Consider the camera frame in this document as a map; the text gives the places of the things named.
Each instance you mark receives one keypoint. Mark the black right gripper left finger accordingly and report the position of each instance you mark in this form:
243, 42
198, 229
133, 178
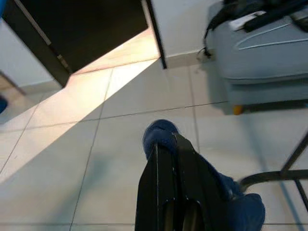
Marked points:
154, 187

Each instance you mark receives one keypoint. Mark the black door frame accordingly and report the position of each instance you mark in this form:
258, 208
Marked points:
156, 36

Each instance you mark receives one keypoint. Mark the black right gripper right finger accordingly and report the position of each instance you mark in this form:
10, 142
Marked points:
199, 183

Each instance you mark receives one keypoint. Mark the black metal clothes rack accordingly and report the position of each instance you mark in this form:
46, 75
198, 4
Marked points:
264, 175

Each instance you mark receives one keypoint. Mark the grey upholstered ottoman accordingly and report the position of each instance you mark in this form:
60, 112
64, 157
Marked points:
264, 57

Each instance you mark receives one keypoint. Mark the black door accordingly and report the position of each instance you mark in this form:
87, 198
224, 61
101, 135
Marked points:
84, 29

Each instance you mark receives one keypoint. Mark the navy blue garment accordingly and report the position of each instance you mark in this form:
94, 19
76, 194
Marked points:
156, 131

